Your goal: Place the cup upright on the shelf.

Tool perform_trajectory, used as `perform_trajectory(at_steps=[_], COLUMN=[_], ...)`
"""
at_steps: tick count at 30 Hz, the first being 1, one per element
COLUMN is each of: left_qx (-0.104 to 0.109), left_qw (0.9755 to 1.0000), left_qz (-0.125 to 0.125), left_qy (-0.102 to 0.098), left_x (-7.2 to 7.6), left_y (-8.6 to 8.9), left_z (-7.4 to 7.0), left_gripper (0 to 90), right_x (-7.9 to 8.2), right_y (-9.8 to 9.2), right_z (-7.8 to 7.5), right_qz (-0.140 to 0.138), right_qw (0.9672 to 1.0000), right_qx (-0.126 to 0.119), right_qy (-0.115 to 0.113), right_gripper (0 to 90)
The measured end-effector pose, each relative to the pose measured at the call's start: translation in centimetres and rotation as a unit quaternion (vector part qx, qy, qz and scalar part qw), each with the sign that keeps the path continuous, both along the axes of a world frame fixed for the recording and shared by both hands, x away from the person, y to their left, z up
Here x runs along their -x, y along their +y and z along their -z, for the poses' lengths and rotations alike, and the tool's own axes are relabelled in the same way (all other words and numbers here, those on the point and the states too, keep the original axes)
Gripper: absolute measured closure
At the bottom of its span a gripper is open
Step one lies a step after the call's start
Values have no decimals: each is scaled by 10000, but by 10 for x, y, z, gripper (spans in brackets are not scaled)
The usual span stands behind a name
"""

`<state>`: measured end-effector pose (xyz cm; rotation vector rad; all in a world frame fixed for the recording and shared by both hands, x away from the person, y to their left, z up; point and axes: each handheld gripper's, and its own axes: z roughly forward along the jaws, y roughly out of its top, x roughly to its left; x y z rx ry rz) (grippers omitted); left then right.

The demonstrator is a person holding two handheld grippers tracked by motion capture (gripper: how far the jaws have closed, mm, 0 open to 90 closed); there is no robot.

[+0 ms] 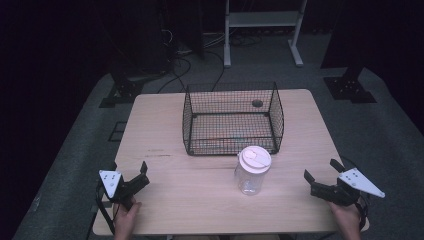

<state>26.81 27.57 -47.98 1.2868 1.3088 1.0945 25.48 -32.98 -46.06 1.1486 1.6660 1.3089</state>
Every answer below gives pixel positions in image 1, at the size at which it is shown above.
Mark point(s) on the person's left hand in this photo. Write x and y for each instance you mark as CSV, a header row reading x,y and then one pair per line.
x,y
126,218

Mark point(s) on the white metal desk frame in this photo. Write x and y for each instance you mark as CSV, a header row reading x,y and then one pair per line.
x,y
263,20

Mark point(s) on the person's right hand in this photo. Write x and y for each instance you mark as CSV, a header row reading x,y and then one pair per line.
x,y
346,220

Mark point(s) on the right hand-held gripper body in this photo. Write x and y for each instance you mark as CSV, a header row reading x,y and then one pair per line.
x,y
348,188

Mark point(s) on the black stand base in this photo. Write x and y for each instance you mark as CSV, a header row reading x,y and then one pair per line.
x,y
121,91
350,87

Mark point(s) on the clear plastic jar white lid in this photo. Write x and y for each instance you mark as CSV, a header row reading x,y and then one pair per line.
x,y
252,170

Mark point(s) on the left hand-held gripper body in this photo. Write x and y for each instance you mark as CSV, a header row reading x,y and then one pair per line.
x,y
115,186

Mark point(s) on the black square floor frame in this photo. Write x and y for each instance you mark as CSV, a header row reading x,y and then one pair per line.
x,y
117,131

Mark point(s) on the dark round table grommet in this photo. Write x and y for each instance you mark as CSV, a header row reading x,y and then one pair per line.
x,y
257,103

